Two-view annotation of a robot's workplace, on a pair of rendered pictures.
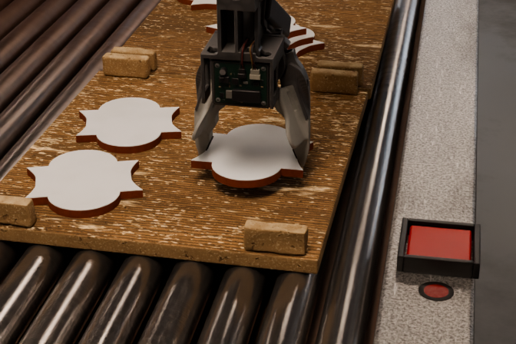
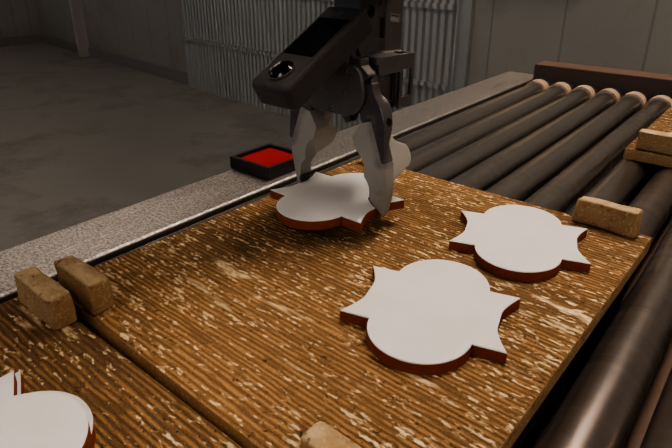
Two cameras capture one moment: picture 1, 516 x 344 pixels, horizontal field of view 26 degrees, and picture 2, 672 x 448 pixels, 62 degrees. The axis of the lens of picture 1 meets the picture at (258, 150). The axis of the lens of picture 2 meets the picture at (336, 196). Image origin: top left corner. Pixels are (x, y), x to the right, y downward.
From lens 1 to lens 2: 1.55 m
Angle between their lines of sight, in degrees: 123
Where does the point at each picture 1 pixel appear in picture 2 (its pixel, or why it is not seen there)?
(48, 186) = (560, 233)
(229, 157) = (365, 193)
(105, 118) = (466, 317)
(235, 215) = not seen: hidden behind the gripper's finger
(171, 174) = (417, 233)
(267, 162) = (336, 182)
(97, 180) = (505, 228)
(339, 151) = (231, 216)
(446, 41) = not seen: outside the picture
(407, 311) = (331, 151)
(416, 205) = (228, 192)
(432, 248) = (279, 155)
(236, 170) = not seen: hidden behind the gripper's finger
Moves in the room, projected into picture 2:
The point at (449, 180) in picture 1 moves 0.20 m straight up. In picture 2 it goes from (167, 202) to (144, 24)
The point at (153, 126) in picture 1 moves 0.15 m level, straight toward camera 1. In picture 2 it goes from (403, 282) to (447, 209)
